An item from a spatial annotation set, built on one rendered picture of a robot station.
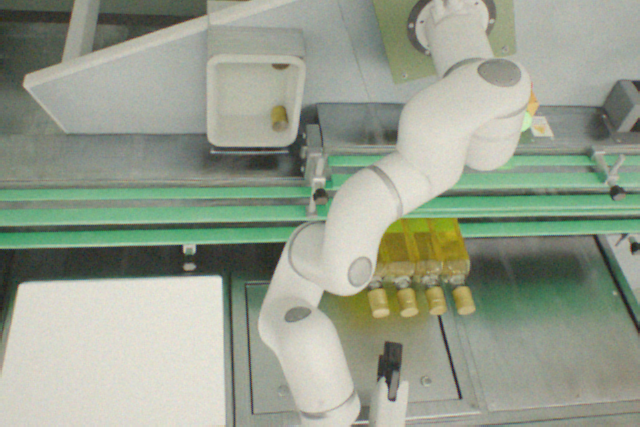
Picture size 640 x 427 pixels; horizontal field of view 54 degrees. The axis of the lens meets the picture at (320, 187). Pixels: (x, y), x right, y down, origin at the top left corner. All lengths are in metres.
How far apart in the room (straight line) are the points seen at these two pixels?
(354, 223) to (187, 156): 0.59
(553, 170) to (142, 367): 0.90
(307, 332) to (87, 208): 0.59
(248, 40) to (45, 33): 0.96
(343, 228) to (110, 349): 0.64
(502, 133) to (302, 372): 0.42
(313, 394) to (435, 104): 0.41
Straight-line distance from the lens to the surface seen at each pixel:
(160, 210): 1.25
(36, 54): 1.93
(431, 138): 0.81
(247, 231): 1.31
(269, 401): 1.24
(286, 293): 0.92
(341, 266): 0.79
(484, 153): 0.93
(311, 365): 0.84
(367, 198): 0.82
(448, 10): 1.11
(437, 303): 1.23
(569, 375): 1.48
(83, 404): 1.26
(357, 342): 1.32
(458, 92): 0.85
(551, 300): 1.56
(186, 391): 1.25
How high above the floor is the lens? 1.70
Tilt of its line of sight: 39 degrees down
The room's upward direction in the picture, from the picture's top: 171 degrees clockwise
